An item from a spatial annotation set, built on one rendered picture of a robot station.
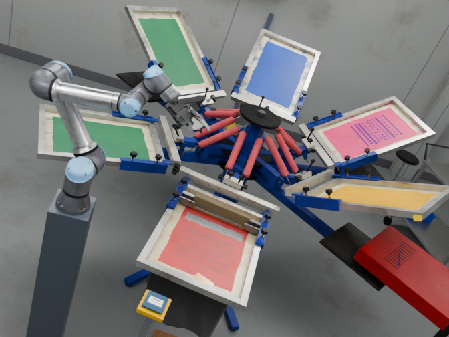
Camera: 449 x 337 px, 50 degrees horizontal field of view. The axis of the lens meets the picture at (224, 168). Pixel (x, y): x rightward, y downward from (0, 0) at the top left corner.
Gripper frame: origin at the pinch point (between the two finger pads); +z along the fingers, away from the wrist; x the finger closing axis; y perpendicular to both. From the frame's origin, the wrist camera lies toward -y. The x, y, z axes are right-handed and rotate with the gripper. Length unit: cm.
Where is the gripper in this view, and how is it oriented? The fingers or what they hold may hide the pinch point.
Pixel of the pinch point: (206, 131)
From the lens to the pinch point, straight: 205.1
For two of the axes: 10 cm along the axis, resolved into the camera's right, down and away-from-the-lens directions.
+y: -7.3, 6.5, -2.0
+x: 2.8, 0.2, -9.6
